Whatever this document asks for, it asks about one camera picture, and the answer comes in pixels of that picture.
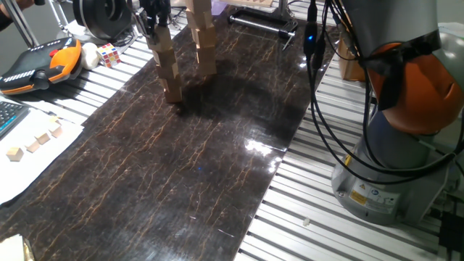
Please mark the colourful Rubik's cube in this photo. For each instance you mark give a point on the colourful Rubik's cube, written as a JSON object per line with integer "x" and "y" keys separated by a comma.
{"x": 108, "y": 55}

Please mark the white rounded object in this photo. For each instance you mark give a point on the white rounded object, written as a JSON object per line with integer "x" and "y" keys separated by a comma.
{"x": 88, "y": 56}

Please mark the aluminium frame post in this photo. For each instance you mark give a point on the aluminium frame post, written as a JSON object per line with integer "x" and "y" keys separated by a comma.
{"x": 284, "y": 7}
{"x": 18, "y": 21}

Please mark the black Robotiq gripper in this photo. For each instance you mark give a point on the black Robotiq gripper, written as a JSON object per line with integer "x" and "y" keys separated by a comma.
{"x": 156, "y": 5}

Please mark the white paper sheet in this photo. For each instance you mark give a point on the white paper sheet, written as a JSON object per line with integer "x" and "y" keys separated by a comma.
{"x": 21, "y": 174}

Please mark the cardboard box with wooden pieces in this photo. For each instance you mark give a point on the cardboard box with wooden pieces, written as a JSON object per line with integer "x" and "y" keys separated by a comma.
{"x": 349, "y": 67}

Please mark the operator hand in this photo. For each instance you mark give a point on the operator hand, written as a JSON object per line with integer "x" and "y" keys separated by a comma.
{"x": 20, "y": 3}

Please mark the small white scrap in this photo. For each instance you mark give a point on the small white scrap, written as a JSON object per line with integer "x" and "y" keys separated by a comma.
{"x": 306, "y": 221}

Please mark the purple plastic object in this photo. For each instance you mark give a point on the purple plastic object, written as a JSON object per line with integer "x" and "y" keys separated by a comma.
{"x": 218, "y": 7}

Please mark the white gold foil box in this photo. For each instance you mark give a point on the white gold foil box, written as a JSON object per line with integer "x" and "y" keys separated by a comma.
{"x": 12, "y": 248}

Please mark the black filament spool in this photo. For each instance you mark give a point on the black filament spool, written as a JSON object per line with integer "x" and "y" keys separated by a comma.
{"x": 101, "y": 18}

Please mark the black sleeved forearm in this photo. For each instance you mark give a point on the black sleeved forearm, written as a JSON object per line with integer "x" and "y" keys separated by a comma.
{"x": 4, "y": 22}

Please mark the black computer keyboard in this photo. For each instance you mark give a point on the black computer keyboard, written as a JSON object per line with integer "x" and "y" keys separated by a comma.
{"x": 9, "y": 116}

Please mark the dark marble pattern mat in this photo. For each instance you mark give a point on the dark marble pattern mat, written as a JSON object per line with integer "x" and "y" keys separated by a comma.
{"x": 127, "y": 199}

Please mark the black orange teach pendant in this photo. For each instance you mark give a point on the black orange teach pendant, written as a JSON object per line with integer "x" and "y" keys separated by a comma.
{"x": 36, "y": 65}

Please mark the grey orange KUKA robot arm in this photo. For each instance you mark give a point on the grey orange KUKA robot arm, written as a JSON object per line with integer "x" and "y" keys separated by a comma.
{"x": 417, "y": 36}

